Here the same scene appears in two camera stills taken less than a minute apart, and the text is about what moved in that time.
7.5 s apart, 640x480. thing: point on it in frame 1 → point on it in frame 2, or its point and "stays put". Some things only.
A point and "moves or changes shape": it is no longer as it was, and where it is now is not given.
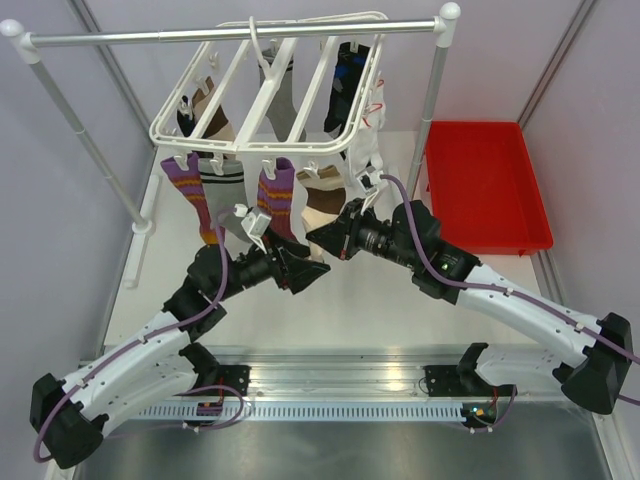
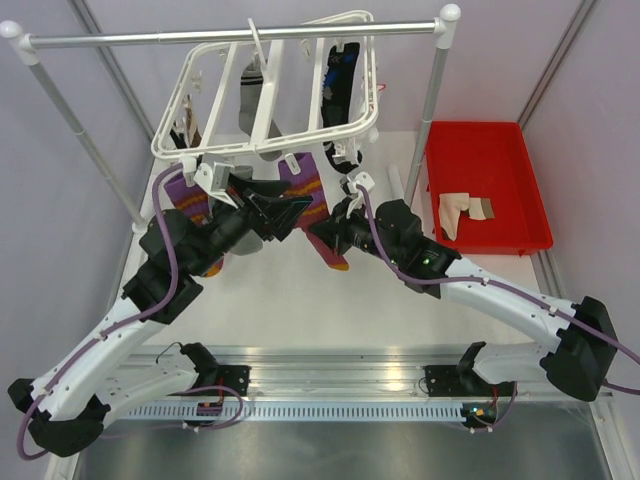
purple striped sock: x=274 y=197 moves or changes shape
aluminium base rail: x=355 y=372 stays put
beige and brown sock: x=325 y=205 → x=452 y=204
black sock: x=186 y=124 → x=178 y=139
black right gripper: x=340 y=237 stays put
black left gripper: x=296 y=273 → x=278 y=220
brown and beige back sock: x=220 y=128 → x=193 y=133
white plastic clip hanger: x=271 y=97 stays put
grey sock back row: x=282 y=114 → x=252 y=77
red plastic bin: x=485 y=187 stays put
